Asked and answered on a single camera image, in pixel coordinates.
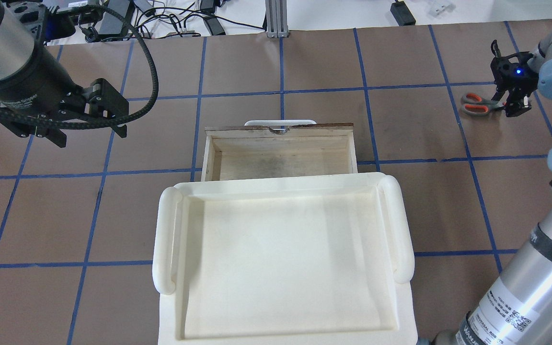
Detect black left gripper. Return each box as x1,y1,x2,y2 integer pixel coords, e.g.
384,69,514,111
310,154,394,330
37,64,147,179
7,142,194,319
0,73,129,124

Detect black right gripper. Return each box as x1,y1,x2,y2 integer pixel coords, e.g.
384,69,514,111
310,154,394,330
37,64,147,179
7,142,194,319
491,41,538,118

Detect grey orange scissors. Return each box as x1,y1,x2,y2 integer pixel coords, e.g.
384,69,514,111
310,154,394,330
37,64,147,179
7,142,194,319
460,92,506,116

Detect wooden drawer with white handle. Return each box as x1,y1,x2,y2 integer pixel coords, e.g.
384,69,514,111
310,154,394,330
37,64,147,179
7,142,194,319
201,120,358,181

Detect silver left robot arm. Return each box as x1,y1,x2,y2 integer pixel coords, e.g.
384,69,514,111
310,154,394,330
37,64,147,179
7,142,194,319
0,1,159,147

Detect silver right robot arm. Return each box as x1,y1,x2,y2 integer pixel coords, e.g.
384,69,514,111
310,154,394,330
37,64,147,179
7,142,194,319
432,30,552,345

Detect black power adapter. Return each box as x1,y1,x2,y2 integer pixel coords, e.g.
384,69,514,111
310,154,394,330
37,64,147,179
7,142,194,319
390,0,416,26

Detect white plastic tray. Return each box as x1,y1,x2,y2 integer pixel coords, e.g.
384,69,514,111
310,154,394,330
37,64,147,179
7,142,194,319
152,172,417,345

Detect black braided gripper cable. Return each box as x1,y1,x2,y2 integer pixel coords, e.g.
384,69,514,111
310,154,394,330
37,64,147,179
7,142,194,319
0,4,159,131

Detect aluminium frame post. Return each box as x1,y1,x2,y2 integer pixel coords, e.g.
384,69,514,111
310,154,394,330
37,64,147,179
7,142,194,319
265,0,290,38

